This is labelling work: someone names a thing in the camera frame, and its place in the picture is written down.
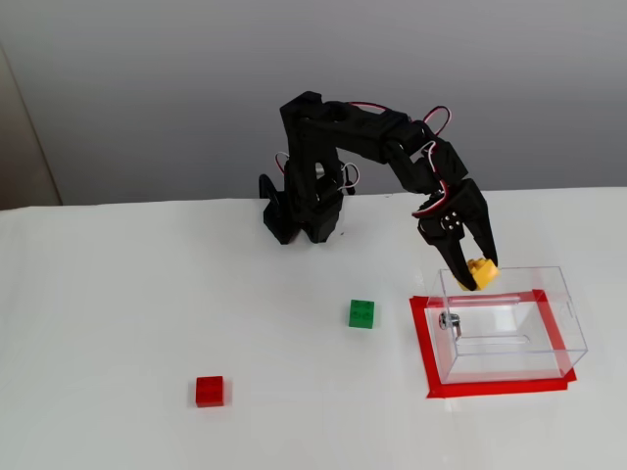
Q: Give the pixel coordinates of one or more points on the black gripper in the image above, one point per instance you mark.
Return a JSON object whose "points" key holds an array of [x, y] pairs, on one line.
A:
{"points": [[465, 208]]}

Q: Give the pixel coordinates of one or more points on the yellow lego brick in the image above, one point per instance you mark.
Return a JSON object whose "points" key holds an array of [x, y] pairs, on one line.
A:
{"points": [[485, 276]]}

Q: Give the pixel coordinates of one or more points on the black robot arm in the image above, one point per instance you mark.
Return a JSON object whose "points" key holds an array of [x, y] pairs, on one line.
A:
{"points": [[303, 161]]}

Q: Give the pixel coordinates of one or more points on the transparent plastic box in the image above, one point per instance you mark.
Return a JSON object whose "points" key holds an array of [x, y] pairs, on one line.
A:
{"points": [[514, 318]]}

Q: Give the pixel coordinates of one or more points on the green lego brick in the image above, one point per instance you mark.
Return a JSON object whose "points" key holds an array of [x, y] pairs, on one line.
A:
{"points": [[361, 314]]}

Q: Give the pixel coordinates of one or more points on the red lego brick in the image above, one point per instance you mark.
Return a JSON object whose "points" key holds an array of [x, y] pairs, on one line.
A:
{"points": [[209, 391]]}

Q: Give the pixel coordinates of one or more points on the silver metal cam lock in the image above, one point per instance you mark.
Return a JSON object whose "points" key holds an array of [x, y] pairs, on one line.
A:
{"points": [[447, 320]]}

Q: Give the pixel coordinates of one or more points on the black table clamp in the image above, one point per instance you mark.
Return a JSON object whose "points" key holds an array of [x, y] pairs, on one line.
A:
{"points": [[268, 193]]}

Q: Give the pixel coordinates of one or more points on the beige board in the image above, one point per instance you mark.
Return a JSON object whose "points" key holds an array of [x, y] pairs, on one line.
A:
{"points": [[19, 161]]}

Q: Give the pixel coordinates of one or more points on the red tape frame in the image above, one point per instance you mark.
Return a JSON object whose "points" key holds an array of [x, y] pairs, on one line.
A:
{"points": [[421, 343]]}

